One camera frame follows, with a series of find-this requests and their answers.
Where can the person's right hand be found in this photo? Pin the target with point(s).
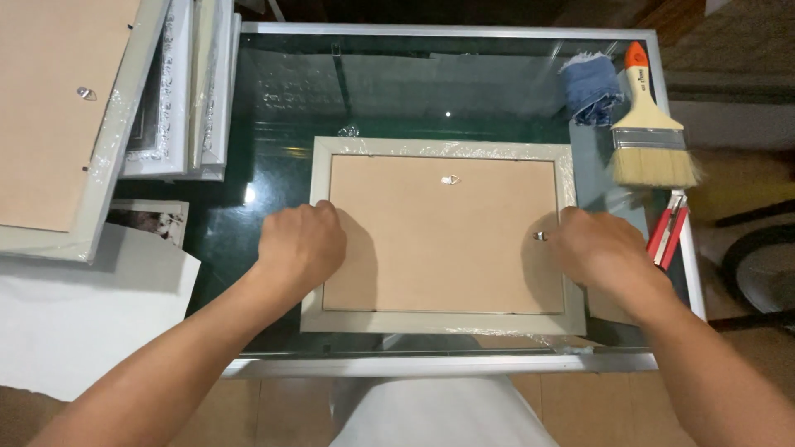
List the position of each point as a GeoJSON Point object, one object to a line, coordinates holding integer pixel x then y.
{"type": "Point", "coordinates": [599, 248]}

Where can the person's left hand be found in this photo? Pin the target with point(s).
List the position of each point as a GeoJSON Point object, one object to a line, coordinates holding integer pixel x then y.
{"type": "Point", "coordinates": [302, 245]}

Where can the person's left fingers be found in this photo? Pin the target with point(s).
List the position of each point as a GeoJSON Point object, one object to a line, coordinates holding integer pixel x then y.
{"type": "Point", "coordinates": [329, 217]}

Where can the person's right fingers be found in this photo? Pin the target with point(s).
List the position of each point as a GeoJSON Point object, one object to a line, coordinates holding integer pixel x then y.
{"type": "Point", "coordinates": [562, 233]}

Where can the grey picture frame brown backing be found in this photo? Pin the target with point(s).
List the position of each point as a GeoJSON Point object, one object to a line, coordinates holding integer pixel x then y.
{"type": "Point", "coordinates": [444, 239]}

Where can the brown backing board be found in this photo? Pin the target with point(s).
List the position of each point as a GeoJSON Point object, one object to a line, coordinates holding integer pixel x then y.
{"type": "Point", "coordinates": [605, 307]}

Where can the red utility knife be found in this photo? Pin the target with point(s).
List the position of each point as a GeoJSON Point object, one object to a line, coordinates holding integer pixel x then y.
{"type": "Point", "coordinates": [668, 233]}

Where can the wooden paint brush orange tip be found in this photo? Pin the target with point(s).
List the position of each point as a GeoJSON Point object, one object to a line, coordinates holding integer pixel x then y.
{"type": "Point", "coordinates": [649, 127]}

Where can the folded blue denim cloth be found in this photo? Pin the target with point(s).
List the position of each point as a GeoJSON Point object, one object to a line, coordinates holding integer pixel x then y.
{"type": "Point", "coordinates": [589, 87]}

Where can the stack of white picture frames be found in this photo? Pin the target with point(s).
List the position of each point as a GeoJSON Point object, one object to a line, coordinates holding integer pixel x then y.
{"type": "Point", "coordinates": [214, 87]}

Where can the black and white photo print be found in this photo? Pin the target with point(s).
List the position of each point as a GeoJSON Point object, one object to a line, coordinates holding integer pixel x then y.
{"type": "Point", "coordinates": [152, 218]}

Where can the black round chair base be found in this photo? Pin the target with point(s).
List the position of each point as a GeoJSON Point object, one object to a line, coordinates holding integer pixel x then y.
{"type": "Point", "coordinates": [754, 267]}

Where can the person's white shorts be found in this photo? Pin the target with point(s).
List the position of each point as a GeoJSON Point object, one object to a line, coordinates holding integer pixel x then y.
{"type": "Point", "coordinates": [441, 413]}

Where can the white paper sheet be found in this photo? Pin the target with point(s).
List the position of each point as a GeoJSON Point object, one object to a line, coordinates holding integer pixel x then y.
{"type": "Point", "coordinates": [81, 316]}

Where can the glass table with metal frame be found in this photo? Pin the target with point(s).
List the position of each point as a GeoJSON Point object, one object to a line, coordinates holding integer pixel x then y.
{"type": "Point", "coordinates": [397, 93]}

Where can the white ornate picture frame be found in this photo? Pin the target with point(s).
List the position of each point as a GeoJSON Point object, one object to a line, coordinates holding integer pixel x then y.
{"type": "Point", "coordinates": [158, 105]}

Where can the large grey picture frame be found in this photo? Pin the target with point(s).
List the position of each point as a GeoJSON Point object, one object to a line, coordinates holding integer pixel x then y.
{"type": "Point", "coordinates": [59, 118]}

